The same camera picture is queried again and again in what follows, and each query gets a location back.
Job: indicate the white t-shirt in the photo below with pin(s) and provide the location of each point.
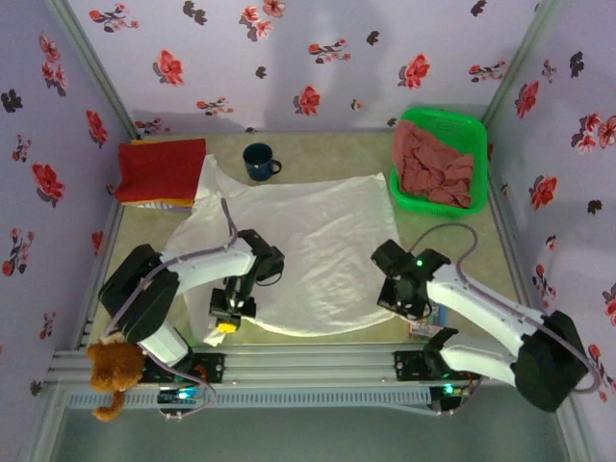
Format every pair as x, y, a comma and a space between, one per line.
327, 250

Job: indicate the pack of coloured markers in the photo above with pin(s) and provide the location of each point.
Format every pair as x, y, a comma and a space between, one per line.
423, 330

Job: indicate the left controller circuit board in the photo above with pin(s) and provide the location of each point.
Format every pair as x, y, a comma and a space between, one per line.
180, 395

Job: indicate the controller circuit board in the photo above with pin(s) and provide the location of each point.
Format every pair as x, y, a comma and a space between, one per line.
180, 395
450, 391

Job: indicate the dark teal mug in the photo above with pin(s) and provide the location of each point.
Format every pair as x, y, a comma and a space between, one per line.
257, 166

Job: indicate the dusty pink t-shirt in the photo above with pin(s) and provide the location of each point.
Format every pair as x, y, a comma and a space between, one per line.
433, 168

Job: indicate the brown plush monkey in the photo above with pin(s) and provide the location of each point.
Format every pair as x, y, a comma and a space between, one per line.
115, 370

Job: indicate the grey striped folded t-shirt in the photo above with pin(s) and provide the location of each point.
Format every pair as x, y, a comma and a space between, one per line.
154, 206

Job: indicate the right controller circuit board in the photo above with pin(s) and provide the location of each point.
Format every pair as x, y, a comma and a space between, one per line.
450, 391

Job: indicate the red folded t-shirt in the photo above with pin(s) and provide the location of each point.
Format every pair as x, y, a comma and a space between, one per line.
161, 168

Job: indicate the green plastic basket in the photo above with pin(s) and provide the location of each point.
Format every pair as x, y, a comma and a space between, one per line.
469, 130

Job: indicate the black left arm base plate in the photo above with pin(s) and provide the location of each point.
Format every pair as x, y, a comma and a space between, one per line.
212, 366

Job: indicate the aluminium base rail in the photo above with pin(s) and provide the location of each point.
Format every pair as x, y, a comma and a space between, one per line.
313, 361

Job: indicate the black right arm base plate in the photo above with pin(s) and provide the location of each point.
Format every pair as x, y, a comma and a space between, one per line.
409, 366

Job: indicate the aluminium back rail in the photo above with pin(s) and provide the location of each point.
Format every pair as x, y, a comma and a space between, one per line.
289, 131

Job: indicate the aluminium frame post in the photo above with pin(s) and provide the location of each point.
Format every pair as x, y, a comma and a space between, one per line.
521, 62
94, 67

